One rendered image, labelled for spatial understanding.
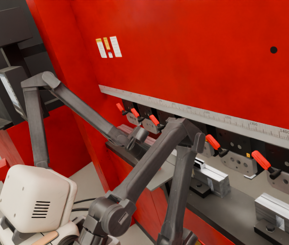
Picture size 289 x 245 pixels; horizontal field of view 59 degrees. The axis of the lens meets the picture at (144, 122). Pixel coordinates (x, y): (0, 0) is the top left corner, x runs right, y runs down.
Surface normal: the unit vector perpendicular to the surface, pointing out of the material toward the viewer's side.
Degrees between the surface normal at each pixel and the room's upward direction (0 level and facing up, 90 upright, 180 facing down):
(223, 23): 90
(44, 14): 90
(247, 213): 0
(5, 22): 90
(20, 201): 47
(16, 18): 90
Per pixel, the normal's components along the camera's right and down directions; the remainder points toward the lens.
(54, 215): 0.70, 0.11
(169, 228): -0.73, -0.20
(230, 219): -0.26, -0.88
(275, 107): -0.82, 0.41
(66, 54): 0.51, 0.21
